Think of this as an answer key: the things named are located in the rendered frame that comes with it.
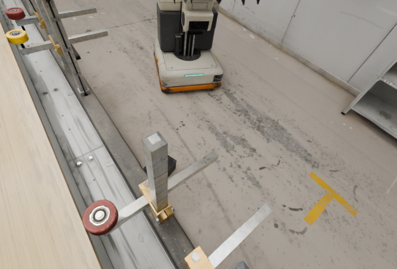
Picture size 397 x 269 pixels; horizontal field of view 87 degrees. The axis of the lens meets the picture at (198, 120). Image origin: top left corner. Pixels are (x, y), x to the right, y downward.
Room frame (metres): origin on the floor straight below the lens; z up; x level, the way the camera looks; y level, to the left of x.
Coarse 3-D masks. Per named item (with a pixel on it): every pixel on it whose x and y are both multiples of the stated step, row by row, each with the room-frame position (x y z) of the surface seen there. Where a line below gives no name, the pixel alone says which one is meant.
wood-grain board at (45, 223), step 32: (0, 32) 0.83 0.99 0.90; (0, 64) 0.61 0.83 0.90; (0, 96) 0.45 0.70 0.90; (0, 128) 0.33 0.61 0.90; (32, 128) 0.35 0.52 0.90; (0, 160) 0.23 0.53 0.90; (32, 160) 0.24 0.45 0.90; (0, 192) 0.14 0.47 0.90; (32, 192) 0.16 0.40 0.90; (64, 192) 0.17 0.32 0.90; (0, 224) 0.08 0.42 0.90; (32, 224) 0.09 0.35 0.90; (64, 224) 0.10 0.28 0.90; (0, 256) 0.02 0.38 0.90; (32, 256) 0.03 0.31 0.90; (64, 256) 0.04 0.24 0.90; (96, 256) 0.05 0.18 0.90
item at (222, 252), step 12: (264, 204) 0.26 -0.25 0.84; (252, 216) 0.21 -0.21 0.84; (264, 216) 0.22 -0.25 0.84; (240, 228) 0.17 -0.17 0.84; (252, 228) 0.18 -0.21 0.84; (228, 240) 0.14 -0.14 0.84; (240, 240) 0.14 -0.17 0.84; (216, 252) 0.10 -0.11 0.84; (228, 252) 0.11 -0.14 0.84; (216, 264) 0.08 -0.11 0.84
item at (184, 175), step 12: (204, 156) 0.41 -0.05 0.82; (216, 156) 0.41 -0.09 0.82; (192, 168) 0.35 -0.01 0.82; (168, 180) 0.29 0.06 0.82; (180, 180) 0.30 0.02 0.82; (168, 192) 0.26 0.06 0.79; (132, 204) 0.20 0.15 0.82; (144, 204) 0.20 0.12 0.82; (120, 216) 0.16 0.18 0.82; (132, 216) 0.17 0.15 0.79
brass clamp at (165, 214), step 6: (144, 186) 0.25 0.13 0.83; (144, 192) 0.23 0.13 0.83; (150, 198) 0.22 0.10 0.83; (150, 204) 0.20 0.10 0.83; (168, 204) 0.21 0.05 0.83; (156, 210) 0.19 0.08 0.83; (162, 210) 0.19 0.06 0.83; (168, 210) 0.19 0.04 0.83; (156, 216) 0.18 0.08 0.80; (162, 216) 0.17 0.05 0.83; (168, 216) 0.18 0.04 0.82; (162, 222) 0.16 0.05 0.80
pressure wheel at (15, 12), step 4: (8, 8) 1.04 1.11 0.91; (12, 8) 1.05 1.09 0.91; (16, 8) 1.05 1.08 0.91; (20, 8) 1.06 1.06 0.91; (8, 12) 1.00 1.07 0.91; (12, 12) 1.01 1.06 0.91; (16, 12) 1.01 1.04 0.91; (20, 12) 1.02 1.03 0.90; (8, 16) 0.99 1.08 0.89; (12, 16) 0.99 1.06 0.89; (16, 16) 1.00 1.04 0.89; (20, 16) 1.02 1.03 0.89; (24, 16) 1.04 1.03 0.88; (24, 28) 1.03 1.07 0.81
